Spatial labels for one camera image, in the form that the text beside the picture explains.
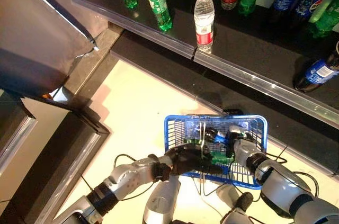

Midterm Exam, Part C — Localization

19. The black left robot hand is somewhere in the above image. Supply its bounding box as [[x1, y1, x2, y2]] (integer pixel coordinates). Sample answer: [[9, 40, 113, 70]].
[[164, 146, 224, 176]]

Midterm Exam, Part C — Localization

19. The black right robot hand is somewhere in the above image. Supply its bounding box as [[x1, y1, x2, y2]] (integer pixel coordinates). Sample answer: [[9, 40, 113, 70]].
[[224, 125, 254, 158]]

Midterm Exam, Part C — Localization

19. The blue plastic shopping basket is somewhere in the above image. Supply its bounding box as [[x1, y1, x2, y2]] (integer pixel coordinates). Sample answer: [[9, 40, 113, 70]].
[[164, 113, 269, 199]]

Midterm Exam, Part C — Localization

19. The silver left robot leg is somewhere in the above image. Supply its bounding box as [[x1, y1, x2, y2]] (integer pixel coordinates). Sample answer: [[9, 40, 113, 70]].
[[142, 175, 182, 224]]

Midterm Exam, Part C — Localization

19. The silver robot leg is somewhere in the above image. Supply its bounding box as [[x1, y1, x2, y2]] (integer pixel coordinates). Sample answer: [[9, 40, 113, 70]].
[[219, 183, 255, 224], [142, 175, 182, 224]]

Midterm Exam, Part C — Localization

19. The silver right robot leg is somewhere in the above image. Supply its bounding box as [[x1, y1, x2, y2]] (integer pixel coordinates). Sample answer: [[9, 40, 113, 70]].
[[219, 183, 255, 224]]

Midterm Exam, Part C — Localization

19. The black framed cabinet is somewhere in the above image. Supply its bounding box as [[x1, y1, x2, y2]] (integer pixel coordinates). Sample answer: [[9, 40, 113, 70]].
[[0, 88, 111, 224]]

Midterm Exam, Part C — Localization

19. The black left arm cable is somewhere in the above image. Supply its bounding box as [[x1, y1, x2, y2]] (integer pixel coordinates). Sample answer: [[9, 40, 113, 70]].
[[113, 153, 157, 201]]

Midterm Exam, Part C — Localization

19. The black shelf board clear rail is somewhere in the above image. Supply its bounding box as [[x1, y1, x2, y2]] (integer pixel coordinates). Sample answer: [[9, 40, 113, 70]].
[[192, 0, 339, 130], [70, 0, 197, 60]]

